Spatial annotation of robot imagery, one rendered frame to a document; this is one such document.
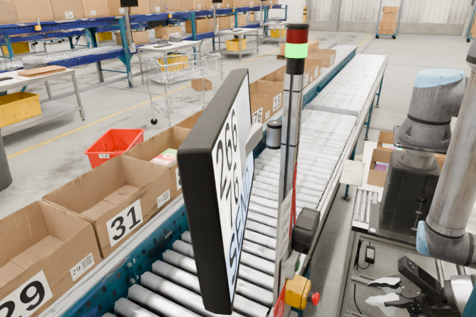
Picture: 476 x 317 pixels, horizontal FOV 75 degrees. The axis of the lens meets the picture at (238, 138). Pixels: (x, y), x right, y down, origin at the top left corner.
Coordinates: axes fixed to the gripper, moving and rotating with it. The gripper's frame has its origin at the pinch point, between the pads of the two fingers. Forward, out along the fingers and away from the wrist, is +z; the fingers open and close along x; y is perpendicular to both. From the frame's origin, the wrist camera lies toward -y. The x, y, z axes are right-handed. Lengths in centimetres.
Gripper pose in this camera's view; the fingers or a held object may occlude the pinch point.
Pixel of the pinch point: (370, 291)
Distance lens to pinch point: 105.0
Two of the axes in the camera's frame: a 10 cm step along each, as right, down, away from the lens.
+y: 4.6, 8.7, 1.6
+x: 4.4, -3.8, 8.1
